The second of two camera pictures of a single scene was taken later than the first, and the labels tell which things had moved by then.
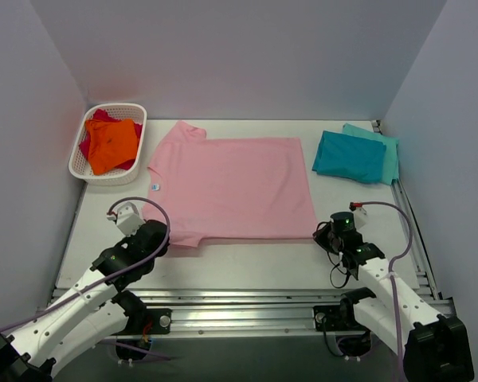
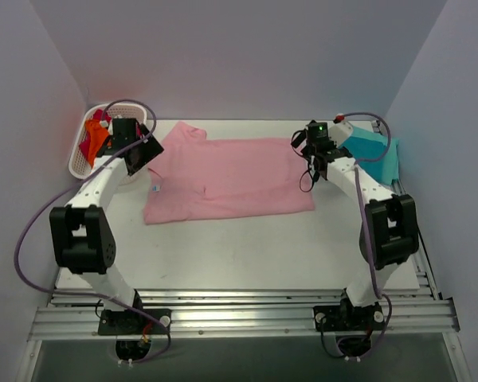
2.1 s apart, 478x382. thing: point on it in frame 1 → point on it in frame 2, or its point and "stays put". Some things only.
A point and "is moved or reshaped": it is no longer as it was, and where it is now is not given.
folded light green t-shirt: (390, 170) stays put
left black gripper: (155, 232) → (142, 153)
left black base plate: (147, 321) stays put
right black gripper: (327, 239) → (316, 160)
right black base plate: (337, 317) stays put
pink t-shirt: (214, 188) is moved or reshaped
